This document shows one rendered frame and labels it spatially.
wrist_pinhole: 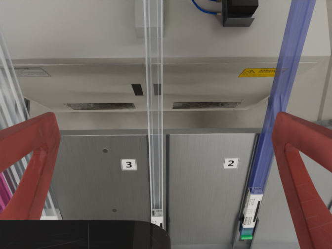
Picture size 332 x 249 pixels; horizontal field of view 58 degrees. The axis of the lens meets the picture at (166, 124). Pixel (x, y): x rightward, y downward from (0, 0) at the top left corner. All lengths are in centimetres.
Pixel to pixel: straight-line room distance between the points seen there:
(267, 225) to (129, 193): 19
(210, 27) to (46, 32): 30
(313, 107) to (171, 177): 102
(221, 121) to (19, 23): 80
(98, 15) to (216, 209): 41
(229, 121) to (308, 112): 31
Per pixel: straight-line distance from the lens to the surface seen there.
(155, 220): 37
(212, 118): 118
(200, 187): 35
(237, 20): 57
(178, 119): 116
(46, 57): 60
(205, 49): 57
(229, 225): 42
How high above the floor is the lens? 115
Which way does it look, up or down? 82 degrees down
